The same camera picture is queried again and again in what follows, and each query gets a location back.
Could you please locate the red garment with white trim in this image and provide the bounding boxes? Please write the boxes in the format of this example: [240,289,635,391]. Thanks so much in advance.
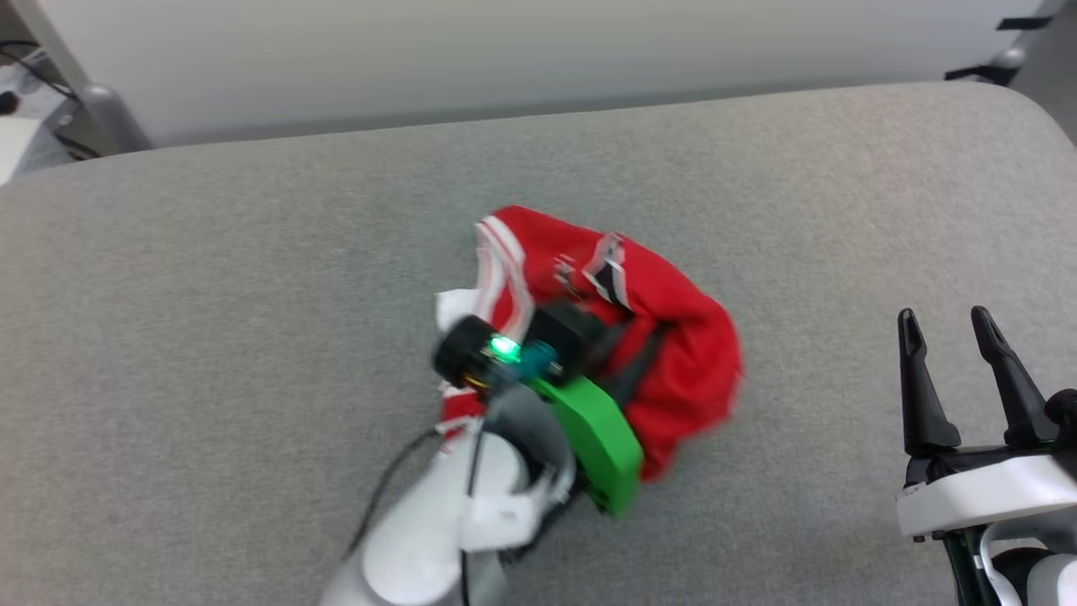
[433,205,745,485]

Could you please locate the black floor cables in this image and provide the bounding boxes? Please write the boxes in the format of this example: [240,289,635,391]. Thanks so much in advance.
[0,40,103,162]

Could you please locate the grey stand with black parts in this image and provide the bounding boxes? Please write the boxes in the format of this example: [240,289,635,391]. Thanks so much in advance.
[944,0,1071,87]

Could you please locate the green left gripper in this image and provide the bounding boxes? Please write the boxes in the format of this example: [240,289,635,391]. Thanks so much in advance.
[528,322,671,518]

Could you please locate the grey fabric sofa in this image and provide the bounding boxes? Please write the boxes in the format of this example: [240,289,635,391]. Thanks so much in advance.
[0,80,1077,606]

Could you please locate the black cable with teal plug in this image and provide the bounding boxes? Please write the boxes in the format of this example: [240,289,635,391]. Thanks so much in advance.
[461,339,563,606]

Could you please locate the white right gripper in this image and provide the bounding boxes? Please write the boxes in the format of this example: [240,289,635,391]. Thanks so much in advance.
[894,306,1077,544]

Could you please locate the grey metal frame leg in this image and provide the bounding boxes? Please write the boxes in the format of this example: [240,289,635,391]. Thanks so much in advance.
[7,0,154,157]

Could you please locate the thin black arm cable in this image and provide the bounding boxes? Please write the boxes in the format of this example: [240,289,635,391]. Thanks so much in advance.
[349,428,443,556]

